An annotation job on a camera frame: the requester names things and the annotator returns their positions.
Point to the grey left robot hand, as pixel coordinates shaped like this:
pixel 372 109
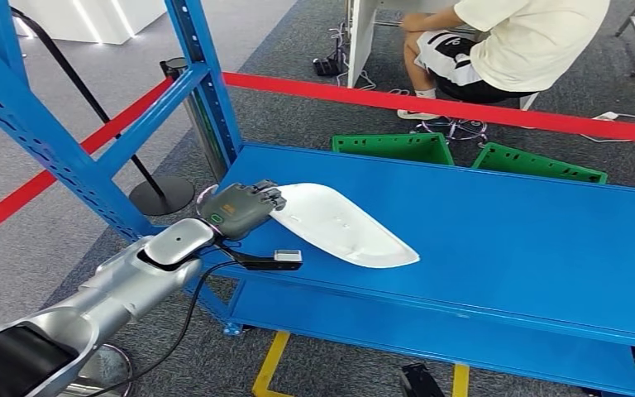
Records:
pixel 238 211

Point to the white curved plastic shell part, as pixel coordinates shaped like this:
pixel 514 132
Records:
pixel 339 224

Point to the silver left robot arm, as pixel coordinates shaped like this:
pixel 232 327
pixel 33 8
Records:
pixel 131 285

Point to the blue metal shelf rack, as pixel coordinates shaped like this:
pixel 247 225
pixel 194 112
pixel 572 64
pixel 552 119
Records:
pixel 49 148

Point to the blue metal shelf board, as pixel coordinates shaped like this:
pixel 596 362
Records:
pixel 514 235
pixel 405 342

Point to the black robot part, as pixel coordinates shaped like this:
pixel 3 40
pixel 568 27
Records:
pixel 421 383

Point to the black floor device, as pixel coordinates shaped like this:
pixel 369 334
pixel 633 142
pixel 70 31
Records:
pixel 326 66

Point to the white desk panel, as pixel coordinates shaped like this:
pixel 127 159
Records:
pixel 360 44

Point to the red barrier belt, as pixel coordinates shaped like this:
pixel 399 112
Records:
pixel 460 109
pixel 16 197

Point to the black stool chrome base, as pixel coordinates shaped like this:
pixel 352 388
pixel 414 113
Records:
pixel 454 129

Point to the seated person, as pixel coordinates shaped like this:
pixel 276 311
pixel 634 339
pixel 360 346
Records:
pixel 536 44

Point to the white power strip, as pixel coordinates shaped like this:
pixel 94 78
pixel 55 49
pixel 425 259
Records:
pixel 604 115

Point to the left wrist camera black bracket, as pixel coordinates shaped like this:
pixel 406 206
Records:
pixel 287 256

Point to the thin black post round base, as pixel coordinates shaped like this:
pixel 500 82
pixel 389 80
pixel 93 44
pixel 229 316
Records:
pixel 161 196

